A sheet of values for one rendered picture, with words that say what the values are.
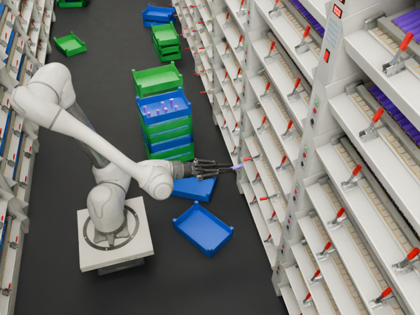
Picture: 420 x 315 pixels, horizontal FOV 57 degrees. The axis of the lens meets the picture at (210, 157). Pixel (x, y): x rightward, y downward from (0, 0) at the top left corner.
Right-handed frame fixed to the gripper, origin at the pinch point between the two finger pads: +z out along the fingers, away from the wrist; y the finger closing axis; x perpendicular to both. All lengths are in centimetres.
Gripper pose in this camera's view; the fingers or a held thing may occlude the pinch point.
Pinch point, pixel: (224, 168)
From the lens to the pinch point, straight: 181.1
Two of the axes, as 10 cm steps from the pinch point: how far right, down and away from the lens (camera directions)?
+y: 2.0, 7.0, -6.9
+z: 9.7, -0.3, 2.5
